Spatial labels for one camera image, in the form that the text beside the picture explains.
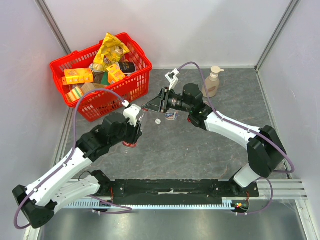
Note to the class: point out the orange box small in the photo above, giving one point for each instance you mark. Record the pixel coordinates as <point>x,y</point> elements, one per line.
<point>115,74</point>

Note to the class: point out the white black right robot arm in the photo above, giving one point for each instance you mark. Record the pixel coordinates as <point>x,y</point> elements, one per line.
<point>264,148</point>

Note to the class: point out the clear bottle red label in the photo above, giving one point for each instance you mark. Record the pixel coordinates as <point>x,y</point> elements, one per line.
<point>141,118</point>

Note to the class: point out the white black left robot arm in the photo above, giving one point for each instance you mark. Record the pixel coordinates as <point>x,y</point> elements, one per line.
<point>42,199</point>

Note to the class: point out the beige pump soap bottle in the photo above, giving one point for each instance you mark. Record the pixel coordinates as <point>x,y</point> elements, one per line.
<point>212,82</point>

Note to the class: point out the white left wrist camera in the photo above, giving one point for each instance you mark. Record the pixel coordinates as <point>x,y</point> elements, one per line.
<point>131,111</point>

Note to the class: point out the orange box large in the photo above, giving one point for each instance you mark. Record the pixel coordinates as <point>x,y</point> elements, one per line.
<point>77,76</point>

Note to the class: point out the red plastic shopping basket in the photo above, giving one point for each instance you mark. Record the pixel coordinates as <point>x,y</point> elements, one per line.
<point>100,103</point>

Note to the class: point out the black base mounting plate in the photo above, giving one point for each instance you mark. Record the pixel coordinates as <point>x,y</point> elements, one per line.
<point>174,191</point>

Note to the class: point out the white bottle cap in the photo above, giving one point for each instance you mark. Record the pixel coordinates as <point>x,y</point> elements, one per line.
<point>158,121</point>

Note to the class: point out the wooden block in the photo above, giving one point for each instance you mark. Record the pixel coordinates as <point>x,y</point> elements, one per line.
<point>89,86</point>

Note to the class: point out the clear bottle blue label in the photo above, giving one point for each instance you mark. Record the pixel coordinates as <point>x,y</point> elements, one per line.
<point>171,115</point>

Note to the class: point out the yellow snack bag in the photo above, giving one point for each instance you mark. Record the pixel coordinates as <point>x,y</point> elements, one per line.
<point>111,51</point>

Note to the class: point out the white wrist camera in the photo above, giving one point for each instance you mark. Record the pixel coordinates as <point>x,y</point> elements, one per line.
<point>131,111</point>
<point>172,77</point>

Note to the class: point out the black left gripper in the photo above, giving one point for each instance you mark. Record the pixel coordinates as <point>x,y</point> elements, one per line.
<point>136,133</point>

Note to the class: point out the striped sponge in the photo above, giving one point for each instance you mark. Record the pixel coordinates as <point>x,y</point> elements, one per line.
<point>75,94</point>

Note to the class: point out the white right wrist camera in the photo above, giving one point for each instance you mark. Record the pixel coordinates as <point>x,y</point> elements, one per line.
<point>172,77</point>

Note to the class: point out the black can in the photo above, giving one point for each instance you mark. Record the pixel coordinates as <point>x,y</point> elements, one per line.
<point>127,67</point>

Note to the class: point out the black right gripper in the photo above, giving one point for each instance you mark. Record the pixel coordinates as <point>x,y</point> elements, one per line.
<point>162,100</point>

